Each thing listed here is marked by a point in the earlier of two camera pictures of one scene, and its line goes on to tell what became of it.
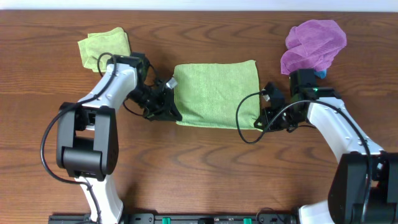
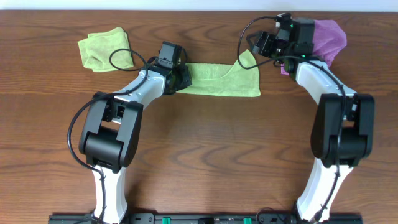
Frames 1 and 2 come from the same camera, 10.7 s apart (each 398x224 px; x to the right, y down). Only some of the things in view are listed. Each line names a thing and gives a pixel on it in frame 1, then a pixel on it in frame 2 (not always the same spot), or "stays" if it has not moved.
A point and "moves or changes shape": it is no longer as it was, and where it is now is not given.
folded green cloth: [98, 45] stays
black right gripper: [265, 114] -> [264, 49]
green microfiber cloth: [206, 95] moves or changes shape
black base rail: [181, 218] stays
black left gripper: [165, 103] -> [184, 78]
